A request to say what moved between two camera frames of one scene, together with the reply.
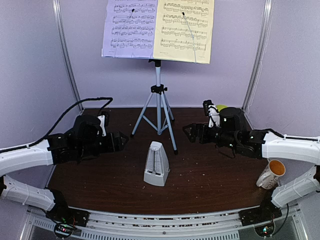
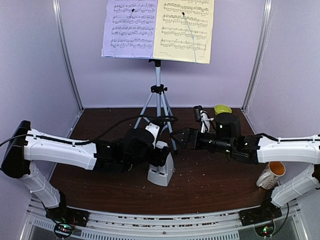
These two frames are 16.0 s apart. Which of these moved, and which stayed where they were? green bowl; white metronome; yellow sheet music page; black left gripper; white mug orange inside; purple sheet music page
Moved: black left gripper; white metronome
Stayed: yellow sheet music page; green bowl; purple sheet music page; white mug orange inside
